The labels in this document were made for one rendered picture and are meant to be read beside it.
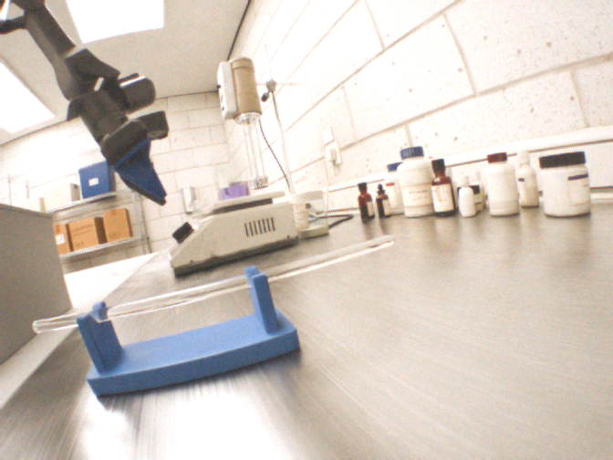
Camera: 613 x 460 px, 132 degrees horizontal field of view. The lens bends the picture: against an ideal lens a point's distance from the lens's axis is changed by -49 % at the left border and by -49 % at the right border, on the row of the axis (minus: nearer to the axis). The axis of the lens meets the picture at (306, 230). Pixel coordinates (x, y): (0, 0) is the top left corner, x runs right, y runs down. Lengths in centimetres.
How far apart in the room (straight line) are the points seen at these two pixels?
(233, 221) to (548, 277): 35
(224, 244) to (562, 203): 43
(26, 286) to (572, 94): 77
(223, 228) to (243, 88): 63
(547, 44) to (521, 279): 49
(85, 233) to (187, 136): 145
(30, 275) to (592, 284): 41
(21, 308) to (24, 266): 4
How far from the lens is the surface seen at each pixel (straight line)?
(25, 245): 31
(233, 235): 38
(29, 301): 30
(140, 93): 47
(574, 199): 35
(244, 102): 90
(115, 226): 260
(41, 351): 24
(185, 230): 40
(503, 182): 39
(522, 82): 59
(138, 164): 36
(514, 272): 18
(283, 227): 41
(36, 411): 15
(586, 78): 57
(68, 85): 47
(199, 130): 305
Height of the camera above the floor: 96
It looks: 6 degrees down
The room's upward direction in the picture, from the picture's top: 11 degrees counter-clockwise
